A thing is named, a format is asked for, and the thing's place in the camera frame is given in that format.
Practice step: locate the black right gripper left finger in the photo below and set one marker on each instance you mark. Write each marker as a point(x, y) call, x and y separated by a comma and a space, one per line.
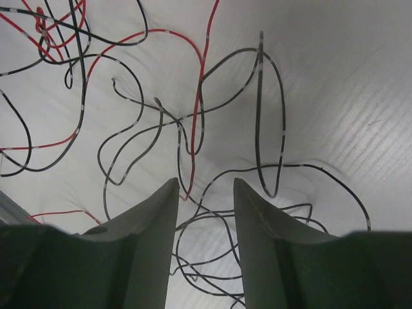
point(122, 263)

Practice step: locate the aluminium extrusion rail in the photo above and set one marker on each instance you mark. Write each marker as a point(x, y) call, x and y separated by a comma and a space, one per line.
point(12, 213)

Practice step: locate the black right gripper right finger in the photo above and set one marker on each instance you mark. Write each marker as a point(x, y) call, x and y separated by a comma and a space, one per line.
point(287, 264)

